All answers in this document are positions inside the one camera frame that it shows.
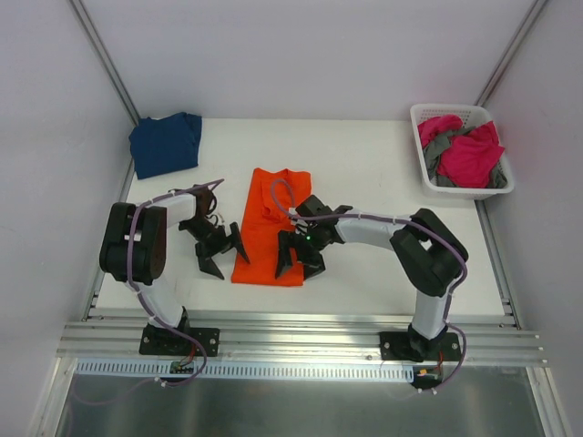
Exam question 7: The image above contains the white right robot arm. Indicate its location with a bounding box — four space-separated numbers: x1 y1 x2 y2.
274 195 469 362

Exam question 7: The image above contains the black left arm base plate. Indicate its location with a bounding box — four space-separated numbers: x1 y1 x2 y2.
138 325 220 357

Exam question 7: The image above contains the white slotted cable duct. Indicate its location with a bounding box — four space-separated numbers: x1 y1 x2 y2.
76 359 414 382

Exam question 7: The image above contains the pink t shirt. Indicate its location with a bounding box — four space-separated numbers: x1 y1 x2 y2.
417 114 506 188

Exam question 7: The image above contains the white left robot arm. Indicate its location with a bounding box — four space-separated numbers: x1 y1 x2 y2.
99 181 250 357

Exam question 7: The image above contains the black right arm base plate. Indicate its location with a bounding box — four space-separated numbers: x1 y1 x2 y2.
378 328 462 362

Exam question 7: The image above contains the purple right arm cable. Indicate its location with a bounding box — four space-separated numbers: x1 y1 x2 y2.
270 179 469 401

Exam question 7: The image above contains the aluminium front mounting rail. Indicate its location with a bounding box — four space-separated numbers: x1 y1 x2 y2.
56 309 551 367

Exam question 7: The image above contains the blue folded t shirt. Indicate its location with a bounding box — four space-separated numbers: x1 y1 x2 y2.
128 112 203 179

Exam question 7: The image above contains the grey t shirt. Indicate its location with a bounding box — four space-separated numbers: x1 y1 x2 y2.
421 126 508 189

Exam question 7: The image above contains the left corner aluminium post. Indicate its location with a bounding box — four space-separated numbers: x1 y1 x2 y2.
66 0 140 126

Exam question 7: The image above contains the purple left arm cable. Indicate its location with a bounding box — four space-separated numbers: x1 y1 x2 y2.
72 178 226 406

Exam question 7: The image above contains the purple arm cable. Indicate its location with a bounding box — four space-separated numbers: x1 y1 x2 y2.
270 179 469 401
72 178 226 406

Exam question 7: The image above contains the orange t shirt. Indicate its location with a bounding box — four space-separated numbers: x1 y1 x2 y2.
231 168 312 287

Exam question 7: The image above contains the right corner aluminium post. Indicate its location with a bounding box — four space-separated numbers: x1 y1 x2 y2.
475 0 550 107

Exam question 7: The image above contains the corner aluminium post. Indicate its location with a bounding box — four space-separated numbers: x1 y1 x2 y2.
475 0 550 107
66 0 140 126

